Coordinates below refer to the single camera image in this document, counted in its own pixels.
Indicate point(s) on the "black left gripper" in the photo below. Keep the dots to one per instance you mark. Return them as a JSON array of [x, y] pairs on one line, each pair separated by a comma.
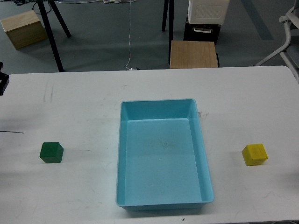
[[4, 81]]

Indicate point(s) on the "green wooden cube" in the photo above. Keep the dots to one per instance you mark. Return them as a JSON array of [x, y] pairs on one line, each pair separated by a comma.
[[51, 152]]

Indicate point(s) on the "yellow wooden cube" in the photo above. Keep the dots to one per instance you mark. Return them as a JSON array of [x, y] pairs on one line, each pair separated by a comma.
[[254, 154]]

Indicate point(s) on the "wooden box far left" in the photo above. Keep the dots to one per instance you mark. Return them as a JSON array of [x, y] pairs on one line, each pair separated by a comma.
[[24, 29]]

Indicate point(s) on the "wooden box near table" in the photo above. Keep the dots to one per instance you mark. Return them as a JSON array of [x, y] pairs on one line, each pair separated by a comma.
[[193, 54]]

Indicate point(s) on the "white appliance box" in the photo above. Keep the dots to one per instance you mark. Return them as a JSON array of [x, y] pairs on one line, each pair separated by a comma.
[[207, 11]]

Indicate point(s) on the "black table legs left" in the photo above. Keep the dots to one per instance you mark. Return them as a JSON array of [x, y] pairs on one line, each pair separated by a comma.
[[48, 29]]

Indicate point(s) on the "black table legs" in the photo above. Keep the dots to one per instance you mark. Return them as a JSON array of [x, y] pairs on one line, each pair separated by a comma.
[[168, 15], [48, 29]]

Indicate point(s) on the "light blue plastic bin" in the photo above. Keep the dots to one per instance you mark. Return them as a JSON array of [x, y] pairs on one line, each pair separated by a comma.
[[162, 162]]

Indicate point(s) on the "black table legs centre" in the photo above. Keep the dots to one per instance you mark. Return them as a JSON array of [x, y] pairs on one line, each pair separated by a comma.
[[168, 15]]

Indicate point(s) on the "white office chair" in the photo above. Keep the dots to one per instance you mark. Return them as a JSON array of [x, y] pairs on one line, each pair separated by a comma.
[[289, 51]]

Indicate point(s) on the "black crate with handle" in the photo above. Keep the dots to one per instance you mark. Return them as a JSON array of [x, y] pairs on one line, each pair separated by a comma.
[[201, 32]]

